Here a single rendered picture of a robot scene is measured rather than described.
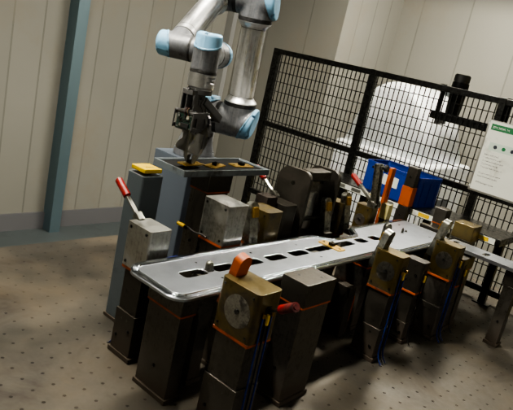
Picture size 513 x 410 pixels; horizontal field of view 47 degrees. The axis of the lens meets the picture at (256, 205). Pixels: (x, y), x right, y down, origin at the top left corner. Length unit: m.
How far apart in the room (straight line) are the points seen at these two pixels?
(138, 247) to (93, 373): 0.32
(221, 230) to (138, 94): 3.04
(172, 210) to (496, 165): 1.36
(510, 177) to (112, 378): 1.80
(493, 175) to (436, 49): 2.40
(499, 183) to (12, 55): 2.90
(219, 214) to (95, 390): 0.54
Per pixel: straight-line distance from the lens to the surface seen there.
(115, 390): 1.49
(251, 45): 2.06
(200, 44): 1.64
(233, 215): 1.60
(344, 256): 1.77
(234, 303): 1.25
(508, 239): 2.53
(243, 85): 2.08
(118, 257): 1.71
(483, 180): 2.68
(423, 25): 5.02
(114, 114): 4.48
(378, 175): 2.25
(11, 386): 1.48
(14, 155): 4.18
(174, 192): 2.14
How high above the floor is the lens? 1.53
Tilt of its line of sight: 15 degrees down
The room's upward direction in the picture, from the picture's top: 13 degrees clockwise
